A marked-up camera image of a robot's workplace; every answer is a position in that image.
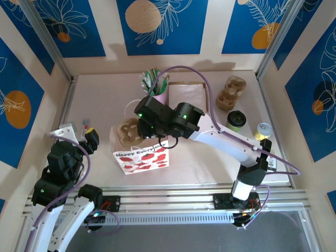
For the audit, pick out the brown pulp cup carrier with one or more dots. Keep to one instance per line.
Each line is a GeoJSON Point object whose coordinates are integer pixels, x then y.
{"type": "Point", "coordinates": [126, 131]}
{"type": "Point", "coordinates": [225, 101]}

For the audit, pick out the white red printed paper bag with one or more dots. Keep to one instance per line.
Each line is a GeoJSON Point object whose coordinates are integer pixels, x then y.
{"type": "Point", "coordinates": [147, 162]}

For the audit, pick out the black plastic cup lid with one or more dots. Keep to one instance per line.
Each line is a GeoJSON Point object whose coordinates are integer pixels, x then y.
{"type": "Point", "coordinates": [236, 118]}

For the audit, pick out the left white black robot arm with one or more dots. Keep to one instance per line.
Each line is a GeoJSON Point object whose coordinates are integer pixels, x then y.
{"type": "Point", "coordinates": [78, 210]}

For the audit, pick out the black white card pack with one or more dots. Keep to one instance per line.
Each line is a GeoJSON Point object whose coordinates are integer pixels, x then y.
{"type": "Point", "coordinates": [273, 164]}

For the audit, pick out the red white sachet packet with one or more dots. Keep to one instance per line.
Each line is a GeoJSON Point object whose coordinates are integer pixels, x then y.
{"type": "Point", "coordinates": [86, 130]}

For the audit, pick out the clear sachet packet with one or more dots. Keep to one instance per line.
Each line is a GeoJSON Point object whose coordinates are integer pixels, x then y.
{"type": "Point", "coordinates": [86, 122]}

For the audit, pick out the white paper napkin stack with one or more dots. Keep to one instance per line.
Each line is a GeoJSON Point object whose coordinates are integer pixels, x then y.
{"type": "Point", "coordinates": [186, 92]}

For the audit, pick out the light green wrapped straw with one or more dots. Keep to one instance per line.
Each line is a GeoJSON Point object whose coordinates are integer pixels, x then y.
{"type": "Point", "coordinates": [164, 85]}

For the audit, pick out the dark green wrapped straw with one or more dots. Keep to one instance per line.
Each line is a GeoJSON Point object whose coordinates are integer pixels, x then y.
{"type": "Point", "coordinates": [150, 86]}

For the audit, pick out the brown cardboard napkin box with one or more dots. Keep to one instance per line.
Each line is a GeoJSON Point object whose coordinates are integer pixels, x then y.
{"type": "Point", "coordinates": [206, 99]}

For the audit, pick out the white wrapped straw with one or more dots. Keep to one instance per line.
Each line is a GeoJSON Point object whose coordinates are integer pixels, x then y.
{"type": "Point", "coordinates": [143, 83]}

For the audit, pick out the left black controller module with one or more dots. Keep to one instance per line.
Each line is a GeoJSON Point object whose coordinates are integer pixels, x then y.
{"type": "Point", "coordinates": [94, 218]}

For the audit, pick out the black controller module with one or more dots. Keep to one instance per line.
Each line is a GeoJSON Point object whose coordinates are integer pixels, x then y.
{"type": "Point", "coordinates": [94, 218]}
{"type": "Point", "coordinates": [244, 220]}

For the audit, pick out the yellow drink can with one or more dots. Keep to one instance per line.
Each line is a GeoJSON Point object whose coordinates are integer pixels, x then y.
{"type": "Point", "coordinates": [262, 131]}

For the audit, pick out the right black controller module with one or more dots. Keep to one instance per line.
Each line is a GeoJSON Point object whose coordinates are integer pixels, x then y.
{"type": "Point", "coordinates": [244, 220]}

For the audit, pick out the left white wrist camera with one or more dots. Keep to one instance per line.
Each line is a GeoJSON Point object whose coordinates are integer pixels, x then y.
{"type": "Point", "coordinates": [67, 130]}

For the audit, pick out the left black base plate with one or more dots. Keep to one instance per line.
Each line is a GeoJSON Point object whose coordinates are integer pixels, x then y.
{"type": "Point", "coordinates": [115, 203]}

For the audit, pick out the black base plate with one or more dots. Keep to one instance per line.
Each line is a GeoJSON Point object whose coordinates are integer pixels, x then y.
{"type": "Point", "coordinates": [115, 203]}
{"type": "Point", "coordinates": [220, 202]}

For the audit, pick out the aluminium front rail frame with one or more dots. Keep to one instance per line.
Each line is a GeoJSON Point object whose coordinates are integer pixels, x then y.
{"type": "Point", "coordinates": [170, 199]}

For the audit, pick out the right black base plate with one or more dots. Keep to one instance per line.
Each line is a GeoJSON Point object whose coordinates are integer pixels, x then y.
{"type": "Point", "coordinates": [220, 202]}

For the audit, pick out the aluminium corner post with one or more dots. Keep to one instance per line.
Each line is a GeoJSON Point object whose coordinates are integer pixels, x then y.
{"type": "Point", "coordinates": [47, 39]}
{"type": "Point", "coordinates": [278, 39]}

